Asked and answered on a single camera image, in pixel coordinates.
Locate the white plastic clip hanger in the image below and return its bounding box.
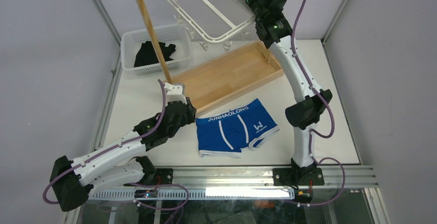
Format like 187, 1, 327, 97
165, 0, 256, 50

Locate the white perforated plastic basket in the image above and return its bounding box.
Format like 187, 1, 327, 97
120, 23, 193, 76

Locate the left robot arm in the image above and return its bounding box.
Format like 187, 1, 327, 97
43, 97, 196, 212

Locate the wooden hanger stand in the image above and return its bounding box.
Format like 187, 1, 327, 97
136, 0, 284, 115

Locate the black garment in basket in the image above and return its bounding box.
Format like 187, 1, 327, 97
134, 41, 176, 67

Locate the blue boxer underwear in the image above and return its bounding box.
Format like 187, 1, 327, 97
195, 99, 280, 158

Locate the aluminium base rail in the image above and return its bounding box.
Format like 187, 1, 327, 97
89, 165, 379, 201

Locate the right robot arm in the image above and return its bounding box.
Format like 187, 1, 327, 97
243, 0, 333, 188

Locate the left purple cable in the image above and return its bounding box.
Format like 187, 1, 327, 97
42, 79, 191, 224

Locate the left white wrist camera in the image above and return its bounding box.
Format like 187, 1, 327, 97
164, 82, 187, 105

